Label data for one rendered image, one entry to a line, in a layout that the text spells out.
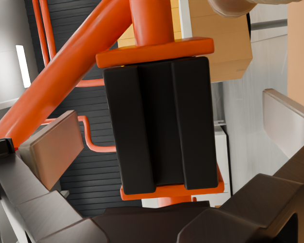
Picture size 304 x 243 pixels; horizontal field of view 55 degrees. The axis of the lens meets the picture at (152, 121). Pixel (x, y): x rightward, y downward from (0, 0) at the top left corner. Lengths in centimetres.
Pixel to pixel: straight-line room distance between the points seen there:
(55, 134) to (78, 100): 1110
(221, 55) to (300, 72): 154
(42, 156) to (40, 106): 5
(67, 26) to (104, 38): 1119
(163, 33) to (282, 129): 8
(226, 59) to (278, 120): 172
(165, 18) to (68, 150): 10
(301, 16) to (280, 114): 20
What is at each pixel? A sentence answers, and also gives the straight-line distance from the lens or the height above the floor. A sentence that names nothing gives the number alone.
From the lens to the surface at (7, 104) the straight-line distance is 918.
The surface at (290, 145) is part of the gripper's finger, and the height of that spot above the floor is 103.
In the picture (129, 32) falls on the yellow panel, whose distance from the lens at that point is 749.
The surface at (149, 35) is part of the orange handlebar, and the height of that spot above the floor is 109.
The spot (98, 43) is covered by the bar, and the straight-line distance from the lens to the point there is 18.
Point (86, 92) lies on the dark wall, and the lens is 1115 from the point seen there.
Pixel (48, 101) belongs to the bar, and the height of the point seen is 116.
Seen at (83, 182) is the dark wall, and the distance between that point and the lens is 1215.
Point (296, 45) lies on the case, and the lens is 38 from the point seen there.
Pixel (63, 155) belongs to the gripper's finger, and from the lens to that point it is 19.
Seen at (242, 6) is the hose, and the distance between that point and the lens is 21.
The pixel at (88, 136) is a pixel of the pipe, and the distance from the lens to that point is 838.
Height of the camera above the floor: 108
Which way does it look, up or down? 6 degrees up
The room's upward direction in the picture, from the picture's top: 96 degrees counter-clockwise
